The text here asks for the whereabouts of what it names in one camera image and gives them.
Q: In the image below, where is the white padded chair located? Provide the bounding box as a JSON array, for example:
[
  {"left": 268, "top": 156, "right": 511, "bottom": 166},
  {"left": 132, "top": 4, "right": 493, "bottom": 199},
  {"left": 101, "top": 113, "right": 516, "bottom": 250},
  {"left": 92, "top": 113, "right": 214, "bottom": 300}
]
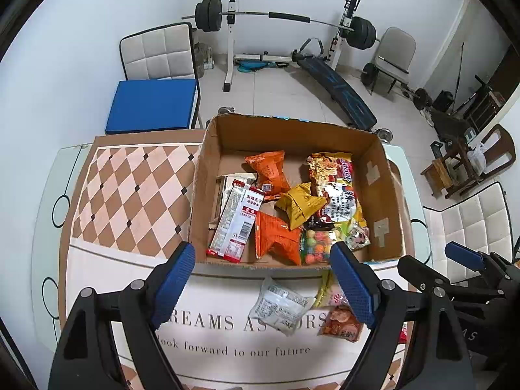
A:
[
  {"left": 422, "top": 182, "right": 513, "bottom": 285},
  {"left": 119, "top": 22, "right": 202, "bottom": 131}
]

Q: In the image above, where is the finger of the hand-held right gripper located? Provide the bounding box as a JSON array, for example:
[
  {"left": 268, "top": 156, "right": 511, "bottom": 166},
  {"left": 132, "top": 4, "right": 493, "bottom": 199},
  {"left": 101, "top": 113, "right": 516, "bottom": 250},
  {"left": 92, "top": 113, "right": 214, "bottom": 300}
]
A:
[
  {"left": 397, "top": 254, "right": 488, "bottom": 298},
  {"left": 444, "top": 241, "right": 520, "bottom": 283}
]

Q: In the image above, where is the clear bag of coloured candy balls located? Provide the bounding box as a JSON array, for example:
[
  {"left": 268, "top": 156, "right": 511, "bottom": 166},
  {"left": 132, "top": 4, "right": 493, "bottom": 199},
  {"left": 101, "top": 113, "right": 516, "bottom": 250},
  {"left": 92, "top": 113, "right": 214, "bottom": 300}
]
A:
[{"left": 301, "top": 227, "right": 338, "bottom": 267}]

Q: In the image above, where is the black cylindrical speaker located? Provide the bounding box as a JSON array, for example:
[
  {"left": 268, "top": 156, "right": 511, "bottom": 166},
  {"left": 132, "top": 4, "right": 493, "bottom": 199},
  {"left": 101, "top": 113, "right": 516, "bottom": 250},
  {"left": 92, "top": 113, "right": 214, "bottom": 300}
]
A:
[{"left": 433, "top": 90, "right": 454, "bottom": 112}]

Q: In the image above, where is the red white long snack packet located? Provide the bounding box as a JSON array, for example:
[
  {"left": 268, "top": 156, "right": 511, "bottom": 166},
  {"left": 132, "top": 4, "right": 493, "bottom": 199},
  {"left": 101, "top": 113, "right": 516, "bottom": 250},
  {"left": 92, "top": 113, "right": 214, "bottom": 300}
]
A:
[{"left": 206, "top": 183, "right": 266, "bottom": 263}]

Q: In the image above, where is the black white noodle bag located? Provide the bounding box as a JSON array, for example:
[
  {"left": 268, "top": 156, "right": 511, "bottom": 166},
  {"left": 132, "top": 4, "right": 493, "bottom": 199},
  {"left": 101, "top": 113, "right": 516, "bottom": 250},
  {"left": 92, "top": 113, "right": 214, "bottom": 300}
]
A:
[{"left": 315, "top": 183, "right": 363, "bottom": 228}]

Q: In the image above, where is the orange snack packet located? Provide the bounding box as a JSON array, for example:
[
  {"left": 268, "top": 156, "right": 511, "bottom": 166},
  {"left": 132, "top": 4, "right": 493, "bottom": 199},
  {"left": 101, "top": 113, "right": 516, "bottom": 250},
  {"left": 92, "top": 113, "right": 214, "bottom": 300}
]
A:
[
  {"left": 244, "top": 150, "right": 291, "bottom": 196},
  {"left": 255, "top": 211, "right": 305, "bottom": 267}
]

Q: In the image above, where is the checkered brown tablecloth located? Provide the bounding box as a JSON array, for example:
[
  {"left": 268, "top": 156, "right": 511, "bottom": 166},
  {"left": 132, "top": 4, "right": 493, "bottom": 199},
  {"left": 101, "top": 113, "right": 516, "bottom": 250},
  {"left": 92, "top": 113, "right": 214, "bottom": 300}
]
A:
[{"left": 59, "top": 130, "right": 411, "bottom": 390}]

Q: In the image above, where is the white plastic bag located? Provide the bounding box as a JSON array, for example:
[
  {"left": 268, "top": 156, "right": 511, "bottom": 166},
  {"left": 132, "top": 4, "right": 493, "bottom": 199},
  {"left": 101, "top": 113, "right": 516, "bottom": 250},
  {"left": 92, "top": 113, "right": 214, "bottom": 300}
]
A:
[{"left": 467, "top": 143, "right": 487, "bottom": 175}]

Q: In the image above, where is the white barbell rack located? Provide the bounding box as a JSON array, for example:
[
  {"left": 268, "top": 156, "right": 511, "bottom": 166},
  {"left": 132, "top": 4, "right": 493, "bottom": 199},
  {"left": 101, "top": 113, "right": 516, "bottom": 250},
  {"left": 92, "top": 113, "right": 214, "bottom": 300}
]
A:
[{"left": 221, "top": 0, "right": 360, "bottom": 92}]

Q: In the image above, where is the white cartoon snack packet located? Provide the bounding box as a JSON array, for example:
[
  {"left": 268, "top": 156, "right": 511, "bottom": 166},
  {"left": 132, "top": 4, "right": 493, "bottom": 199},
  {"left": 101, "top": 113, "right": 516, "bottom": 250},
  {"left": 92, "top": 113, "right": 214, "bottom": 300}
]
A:
[{"left": 345, "top": 221, "right": 371, "bottom": 252}]

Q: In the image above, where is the black sit-up bench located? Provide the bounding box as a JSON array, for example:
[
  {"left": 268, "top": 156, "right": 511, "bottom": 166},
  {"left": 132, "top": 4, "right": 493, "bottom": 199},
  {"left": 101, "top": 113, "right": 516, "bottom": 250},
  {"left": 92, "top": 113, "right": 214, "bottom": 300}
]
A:
[{"left": 290, "top": 37, "right": 378, "bottom": 128}]

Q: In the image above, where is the brown wooden chair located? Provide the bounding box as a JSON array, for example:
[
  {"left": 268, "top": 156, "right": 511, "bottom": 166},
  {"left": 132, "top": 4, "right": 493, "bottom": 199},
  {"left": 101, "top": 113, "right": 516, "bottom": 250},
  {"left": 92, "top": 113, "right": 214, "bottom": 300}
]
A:
[{"left": 445, "top": 124, "right": 516, "bottom": 200}]

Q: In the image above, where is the black kick scooter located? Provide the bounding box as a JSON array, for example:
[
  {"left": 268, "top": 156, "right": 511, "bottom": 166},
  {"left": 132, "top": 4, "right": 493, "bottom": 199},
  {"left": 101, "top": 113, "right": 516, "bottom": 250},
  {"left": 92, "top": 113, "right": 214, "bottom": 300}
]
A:
[{"left": 453, "top": 75, "right": 504, "bottom": 116}]

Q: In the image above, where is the small wooden stool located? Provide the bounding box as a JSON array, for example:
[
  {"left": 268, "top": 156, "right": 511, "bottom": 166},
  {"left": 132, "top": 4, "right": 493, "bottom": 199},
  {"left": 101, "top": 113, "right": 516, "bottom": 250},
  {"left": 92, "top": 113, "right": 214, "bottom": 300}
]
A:
[{"left": 420, "top": 158, "right": 458, "bottom": 196}]

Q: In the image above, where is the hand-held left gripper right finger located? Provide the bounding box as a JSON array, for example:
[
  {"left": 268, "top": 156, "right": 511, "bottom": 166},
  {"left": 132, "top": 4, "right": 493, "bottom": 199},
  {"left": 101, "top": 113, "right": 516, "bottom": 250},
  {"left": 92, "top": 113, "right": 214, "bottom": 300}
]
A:
[{"left": 330, "top": 242, "right": 478, "bottom": 390}]

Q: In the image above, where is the clear plastic jar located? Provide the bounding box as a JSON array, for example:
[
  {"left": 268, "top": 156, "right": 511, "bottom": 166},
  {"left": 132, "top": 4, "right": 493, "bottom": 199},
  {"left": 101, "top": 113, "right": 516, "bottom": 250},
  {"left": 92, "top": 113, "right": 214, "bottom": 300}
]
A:
[{"left": 193, "top": 43, "right": 215, "bottom": 70}]

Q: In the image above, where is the blue seat cushion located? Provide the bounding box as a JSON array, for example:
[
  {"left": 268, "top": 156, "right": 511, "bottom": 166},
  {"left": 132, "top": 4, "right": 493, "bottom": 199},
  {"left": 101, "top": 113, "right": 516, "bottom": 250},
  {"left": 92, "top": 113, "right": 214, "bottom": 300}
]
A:
[{"left": 106, "top": 79, "right": 200, "bottom": 136}]

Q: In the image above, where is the yellow snack packet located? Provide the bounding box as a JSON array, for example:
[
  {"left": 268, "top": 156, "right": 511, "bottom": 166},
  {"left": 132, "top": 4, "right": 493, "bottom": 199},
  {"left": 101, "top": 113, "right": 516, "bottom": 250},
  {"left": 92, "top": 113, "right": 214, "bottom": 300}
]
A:
[{"left": 274, "top": 183, "right": 328, "bottom": 231}]

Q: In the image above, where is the barbell with black plates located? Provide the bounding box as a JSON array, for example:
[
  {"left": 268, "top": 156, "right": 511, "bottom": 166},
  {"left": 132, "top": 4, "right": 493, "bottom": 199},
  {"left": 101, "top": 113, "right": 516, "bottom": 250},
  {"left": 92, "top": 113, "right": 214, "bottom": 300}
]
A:
[{"left": 194, "top": 0, "right": 380, "bottom": 51}]

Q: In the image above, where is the brown red snack packet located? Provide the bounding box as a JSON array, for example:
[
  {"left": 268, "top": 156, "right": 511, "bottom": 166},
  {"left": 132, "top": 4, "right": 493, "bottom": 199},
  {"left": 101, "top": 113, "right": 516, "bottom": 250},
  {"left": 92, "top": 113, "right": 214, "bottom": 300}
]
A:
[{"left": 318, "top": 305, "right": 364, "bottom": 343}]

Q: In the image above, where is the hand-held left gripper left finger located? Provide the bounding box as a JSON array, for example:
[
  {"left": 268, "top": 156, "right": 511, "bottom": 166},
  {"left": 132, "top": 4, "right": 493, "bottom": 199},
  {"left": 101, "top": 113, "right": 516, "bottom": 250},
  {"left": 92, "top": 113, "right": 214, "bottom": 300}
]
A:
[{"left": 51, "top": 241, "right": 196, "bottom": 390}]

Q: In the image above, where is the blue twist disc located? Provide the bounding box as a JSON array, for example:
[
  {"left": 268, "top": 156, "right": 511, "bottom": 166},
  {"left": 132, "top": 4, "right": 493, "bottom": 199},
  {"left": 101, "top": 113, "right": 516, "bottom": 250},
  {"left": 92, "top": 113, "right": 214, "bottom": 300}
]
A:
[{"left": 238, "top": 60, "right": 277, "bottom": 74}]

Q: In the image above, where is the cardboard box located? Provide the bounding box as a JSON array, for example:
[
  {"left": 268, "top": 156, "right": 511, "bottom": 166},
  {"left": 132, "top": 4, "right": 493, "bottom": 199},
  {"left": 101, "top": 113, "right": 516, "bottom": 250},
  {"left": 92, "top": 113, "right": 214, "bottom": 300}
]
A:
[{"left": 189, "top": 113, "right": 407, "bottom": 271}]

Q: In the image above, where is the small black floor barbell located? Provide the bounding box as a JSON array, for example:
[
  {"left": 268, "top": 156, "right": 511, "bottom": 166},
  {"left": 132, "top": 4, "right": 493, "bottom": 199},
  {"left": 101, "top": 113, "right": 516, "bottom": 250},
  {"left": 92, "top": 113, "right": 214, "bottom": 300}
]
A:
[{"left": 361, "top": 63, "right": 430, "bottom": 110}]

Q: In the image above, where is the white grey snack packet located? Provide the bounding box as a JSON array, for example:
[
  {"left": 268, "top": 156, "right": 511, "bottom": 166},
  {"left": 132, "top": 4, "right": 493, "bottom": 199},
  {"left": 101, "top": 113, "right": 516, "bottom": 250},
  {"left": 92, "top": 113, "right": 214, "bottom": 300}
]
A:
[{"left": 249, "top": 277, "right": 317, "bottom": 337}]

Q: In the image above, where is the clear yellow-edged snack packet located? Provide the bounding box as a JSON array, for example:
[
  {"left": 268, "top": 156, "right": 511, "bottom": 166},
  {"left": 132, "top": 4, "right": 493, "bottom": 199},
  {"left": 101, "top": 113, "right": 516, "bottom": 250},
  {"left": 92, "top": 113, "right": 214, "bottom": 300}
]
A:
[{"left": 316, "top": 270, "right": 346, "bottom": 307}]

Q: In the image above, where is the grey chair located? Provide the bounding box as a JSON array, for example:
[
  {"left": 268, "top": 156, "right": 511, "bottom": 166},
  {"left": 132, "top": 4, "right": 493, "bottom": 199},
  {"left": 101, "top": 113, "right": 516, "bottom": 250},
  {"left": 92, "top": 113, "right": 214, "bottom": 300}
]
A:
[{"left": 370, "top": 27, "right": 418, "bottom": 96}]

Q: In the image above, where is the pale slim snack packet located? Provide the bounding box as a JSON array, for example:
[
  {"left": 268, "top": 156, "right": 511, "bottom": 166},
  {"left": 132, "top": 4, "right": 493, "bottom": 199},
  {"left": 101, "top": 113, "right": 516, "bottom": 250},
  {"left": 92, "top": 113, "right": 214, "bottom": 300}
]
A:
[{"left": 208, "top": 174, "right": 258, "bottom": 232}]

